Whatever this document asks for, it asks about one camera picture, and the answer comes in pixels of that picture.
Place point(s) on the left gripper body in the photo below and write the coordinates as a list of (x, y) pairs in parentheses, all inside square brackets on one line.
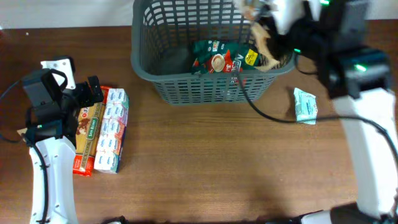
[(82, 96)]

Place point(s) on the green Nescafe coffee bag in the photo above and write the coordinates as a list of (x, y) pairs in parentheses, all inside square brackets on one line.
[(215, 56)]

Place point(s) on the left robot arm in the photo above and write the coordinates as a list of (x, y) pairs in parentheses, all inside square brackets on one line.
[(51, 125)]

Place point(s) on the red San Remo pasta pack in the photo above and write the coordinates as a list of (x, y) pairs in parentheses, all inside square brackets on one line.
[(87, 135)]

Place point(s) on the Kleenex tissue multipack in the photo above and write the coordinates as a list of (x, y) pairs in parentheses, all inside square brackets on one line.
[(113, 128)]

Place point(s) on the beige cookie bag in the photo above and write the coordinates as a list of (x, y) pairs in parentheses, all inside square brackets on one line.
[(257, 12), (22, 132)]

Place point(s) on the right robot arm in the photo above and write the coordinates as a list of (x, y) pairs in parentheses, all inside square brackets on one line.
[(358, 79)]

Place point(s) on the dark grey plastic basket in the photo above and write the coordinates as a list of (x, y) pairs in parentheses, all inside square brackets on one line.
[(163, 36)]

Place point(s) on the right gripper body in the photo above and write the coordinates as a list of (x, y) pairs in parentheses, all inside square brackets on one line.
[(301, 37)]

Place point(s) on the light blue tissue packet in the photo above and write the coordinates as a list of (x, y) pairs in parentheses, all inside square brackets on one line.
[(305, 107)]

